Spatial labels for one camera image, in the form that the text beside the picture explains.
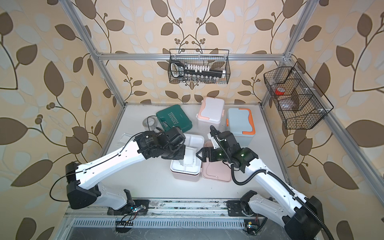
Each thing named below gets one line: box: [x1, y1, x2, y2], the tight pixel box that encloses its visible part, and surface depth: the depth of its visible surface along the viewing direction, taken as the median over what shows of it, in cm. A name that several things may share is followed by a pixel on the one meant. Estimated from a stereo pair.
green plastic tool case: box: [156, 104, 193, 133], surface depth 108 cm
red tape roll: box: [275, 87, 286, 96], surface depth 83 cm
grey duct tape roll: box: [142, 116, 158, 131], surface depth 109 cm
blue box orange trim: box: [226, 107, 256, 148], surface depth 93 cm
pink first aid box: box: [170, 141, 232, 183], surface depth 77 cm
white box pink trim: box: [196, 96, 225, 130], surface depth 98 cm
